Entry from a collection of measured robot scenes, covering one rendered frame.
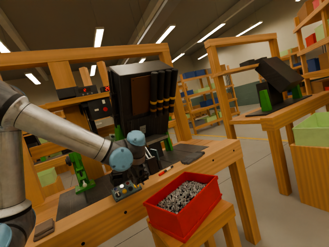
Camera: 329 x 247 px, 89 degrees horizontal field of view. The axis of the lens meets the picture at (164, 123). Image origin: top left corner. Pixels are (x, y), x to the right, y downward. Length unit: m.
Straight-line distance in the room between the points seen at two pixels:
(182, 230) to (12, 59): 1.48
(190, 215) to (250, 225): 1.05
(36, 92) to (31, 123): 10.92
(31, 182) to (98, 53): 1.09
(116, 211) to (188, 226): 0.40
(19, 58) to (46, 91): 9.83
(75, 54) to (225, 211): 1.48
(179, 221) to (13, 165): 0.59
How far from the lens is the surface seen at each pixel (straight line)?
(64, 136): 0.55
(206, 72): 6.84
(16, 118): 0.57
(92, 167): 1.53
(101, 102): 1.42
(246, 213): 1.70
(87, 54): 1.62
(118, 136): 1.15
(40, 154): 1.60
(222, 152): 1.34
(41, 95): 11.41
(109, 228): 1.03
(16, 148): 0.72
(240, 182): 1.55
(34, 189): 1.56
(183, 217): 0.74
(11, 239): 0.68
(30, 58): 1.60
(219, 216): 0.86
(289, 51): 9.39
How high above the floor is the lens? 1.32
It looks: 6 degrees down
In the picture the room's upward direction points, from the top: 15 degrees counter-clockwise
